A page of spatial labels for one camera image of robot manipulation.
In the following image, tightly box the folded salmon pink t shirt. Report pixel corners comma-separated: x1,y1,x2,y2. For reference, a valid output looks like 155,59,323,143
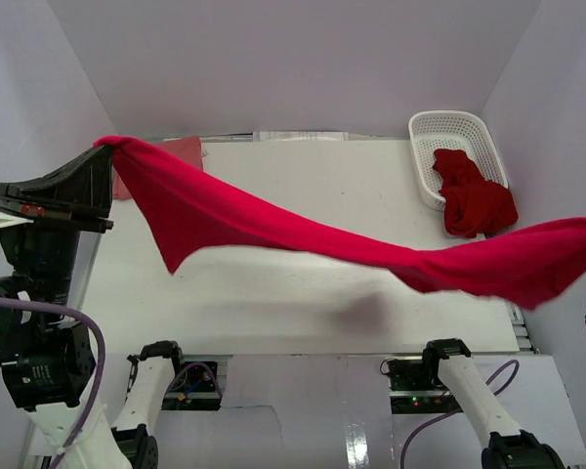
113,136,204,200

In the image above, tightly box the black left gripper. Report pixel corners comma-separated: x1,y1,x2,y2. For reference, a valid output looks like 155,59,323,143
0,136,112,316

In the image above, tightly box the white plastic perforated basket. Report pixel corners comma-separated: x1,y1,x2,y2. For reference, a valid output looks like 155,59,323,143
407,110,510,210

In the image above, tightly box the bright red t shirt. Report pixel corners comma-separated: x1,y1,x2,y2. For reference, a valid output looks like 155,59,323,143
95,135,586,310

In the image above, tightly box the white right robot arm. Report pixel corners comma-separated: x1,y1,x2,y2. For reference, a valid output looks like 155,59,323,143
421,338,564,468

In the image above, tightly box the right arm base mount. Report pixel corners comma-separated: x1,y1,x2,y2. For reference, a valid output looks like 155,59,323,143
380,357,460,415

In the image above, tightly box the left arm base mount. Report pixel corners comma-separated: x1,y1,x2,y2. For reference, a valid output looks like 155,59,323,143
162,360,226,411

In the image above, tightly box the dark red crumpled t shirt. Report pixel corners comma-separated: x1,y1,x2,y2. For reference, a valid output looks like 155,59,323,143
433,149,519,238

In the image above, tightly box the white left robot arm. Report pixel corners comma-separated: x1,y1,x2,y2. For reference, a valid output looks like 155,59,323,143
0,146,187,468

